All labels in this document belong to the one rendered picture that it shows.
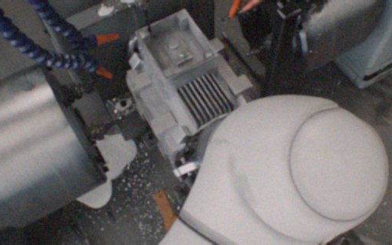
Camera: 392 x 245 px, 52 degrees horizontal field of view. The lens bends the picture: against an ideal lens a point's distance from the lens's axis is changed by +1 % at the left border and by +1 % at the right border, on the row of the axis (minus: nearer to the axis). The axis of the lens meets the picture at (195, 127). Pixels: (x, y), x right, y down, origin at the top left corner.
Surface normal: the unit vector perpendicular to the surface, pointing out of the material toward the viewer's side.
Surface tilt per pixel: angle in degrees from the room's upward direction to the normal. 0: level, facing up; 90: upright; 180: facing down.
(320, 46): 69
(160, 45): 0
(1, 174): 43
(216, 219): 31
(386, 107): 0
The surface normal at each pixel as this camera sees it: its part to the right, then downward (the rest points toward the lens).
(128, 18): 0.51, 0.76
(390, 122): -0.04, -0.45
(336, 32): 0.44, 0.51
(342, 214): 0.26, 0.10
